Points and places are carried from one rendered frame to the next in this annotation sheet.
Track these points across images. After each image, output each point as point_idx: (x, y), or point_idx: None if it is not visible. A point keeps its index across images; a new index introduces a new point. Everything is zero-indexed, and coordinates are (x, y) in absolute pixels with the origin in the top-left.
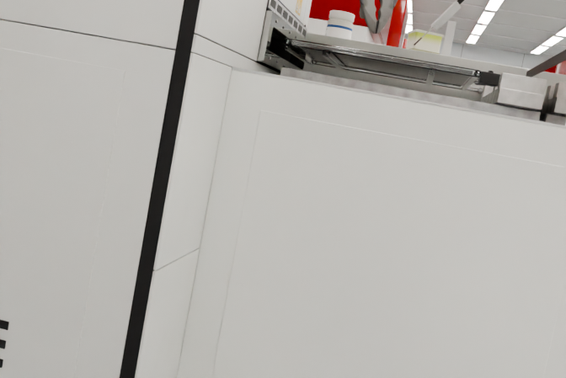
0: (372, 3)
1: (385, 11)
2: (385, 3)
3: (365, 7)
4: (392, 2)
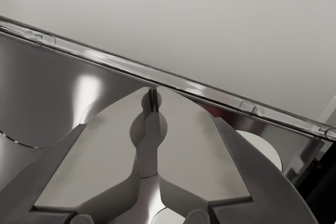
0: (174, 120)
1: (124, 108)
2: (119, 125)
3: (200, 110)
4: (84, 131)
